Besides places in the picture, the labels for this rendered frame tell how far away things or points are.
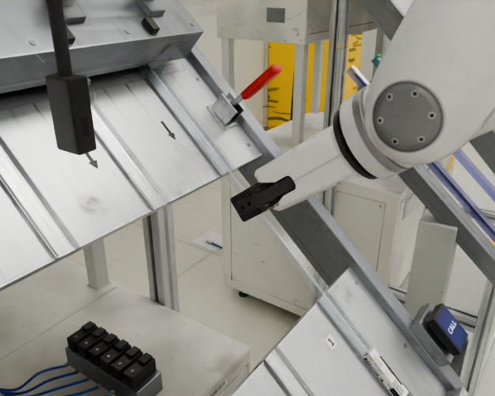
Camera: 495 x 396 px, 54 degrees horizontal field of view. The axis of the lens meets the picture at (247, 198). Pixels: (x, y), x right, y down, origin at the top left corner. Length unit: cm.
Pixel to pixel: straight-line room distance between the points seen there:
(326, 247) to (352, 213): 89
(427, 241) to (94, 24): 61
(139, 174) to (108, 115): 7
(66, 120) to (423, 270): 70
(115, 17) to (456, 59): 36
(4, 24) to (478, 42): 37
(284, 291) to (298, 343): 128
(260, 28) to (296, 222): 97
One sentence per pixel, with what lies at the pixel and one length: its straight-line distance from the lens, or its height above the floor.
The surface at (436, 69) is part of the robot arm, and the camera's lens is 32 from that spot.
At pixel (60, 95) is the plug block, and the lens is 30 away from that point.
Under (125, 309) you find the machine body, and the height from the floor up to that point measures 62.
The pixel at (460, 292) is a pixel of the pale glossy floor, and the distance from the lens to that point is 220.
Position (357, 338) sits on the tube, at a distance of 57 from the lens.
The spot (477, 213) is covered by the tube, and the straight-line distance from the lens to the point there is 73.
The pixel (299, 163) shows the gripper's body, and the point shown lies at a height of 102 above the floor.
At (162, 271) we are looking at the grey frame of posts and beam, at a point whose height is 69.
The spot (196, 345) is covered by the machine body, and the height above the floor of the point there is 62.
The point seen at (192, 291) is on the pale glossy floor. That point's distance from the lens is 204.
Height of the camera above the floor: 118
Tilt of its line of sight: 25 degrees down
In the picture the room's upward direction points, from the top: straight up
